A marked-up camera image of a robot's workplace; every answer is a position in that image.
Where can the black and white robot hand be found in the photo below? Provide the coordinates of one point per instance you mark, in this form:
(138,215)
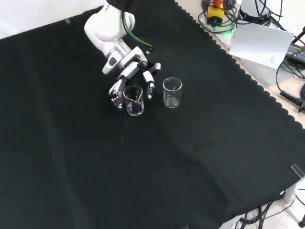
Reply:
(150,80)

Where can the clear glass beaker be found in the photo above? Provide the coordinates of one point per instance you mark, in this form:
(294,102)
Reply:
(172,103)
(133,112)

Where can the black bench cloth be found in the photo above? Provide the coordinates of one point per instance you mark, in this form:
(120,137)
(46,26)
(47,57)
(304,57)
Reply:
(166,155)

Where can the white flat box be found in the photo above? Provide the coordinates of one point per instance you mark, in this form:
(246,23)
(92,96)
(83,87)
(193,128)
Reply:
(262,74)

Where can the black power adapter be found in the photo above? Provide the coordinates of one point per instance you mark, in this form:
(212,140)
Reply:
(296,53)

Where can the yellow stop button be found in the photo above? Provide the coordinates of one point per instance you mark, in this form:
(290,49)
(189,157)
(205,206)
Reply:
(215,14)

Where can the clear cloth clip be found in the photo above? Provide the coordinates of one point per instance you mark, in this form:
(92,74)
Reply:
(68,21)
(297,171)
(185,227)

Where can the dark tripod leg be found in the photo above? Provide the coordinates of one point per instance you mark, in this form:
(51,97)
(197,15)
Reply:
(299,35)

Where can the white bench leg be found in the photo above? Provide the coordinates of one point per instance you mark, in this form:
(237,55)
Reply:
(291,193)

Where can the white paper board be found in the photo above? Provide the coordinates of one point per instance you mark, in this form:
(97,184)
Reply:
(259,45)

